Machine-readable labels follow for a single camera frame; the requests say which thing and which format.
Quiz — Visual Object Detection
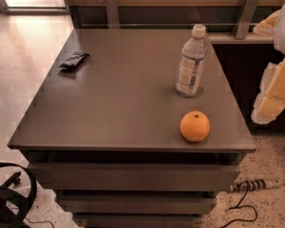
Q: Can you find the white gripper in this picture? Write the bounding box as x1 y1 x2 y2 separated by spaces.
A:
251 4 285 124

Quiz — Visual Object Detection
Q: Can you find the orange fruit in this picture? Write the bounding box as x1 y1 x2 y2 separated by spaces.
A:
180 111 210 142

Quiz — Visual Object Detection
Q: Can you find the wooden shelf ledge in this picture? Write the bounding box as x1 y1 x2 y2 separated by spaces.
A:
208 32 274 45

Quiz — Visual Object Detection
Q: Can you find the clear plastic water bottle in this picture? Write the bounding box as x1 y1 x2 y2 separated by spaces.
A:
176 24 208 97

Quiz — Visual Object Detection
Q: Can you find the striped power strip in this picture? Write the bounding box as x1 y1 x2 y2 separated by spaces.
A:
228 179 283 193

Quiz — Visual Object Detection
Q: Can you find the grey drawer cabinet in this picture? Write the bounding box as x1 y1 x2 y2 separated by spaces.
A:
9 29 255 228

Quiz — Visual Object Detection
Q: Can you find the black office chair base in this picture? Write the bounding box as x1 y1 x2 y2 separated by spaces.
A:
0 162 37 228

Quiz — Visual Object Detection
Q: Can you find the right metal bracket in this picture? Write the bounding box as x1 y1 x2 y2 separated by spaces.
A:
233 0 259 38

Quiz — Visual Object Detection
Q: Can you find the metal bracket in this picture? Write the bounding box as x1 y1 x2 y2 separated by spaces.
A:
105 0 120 29
233 0 259 38

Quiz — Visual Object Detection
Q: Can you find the black cable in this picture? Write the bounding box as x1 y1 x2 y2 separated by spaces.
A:
218 185 258 228

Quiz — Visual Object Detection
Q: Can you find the left metal bracket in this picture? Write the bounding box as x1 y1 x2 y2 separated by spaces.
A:
105 0 120 29

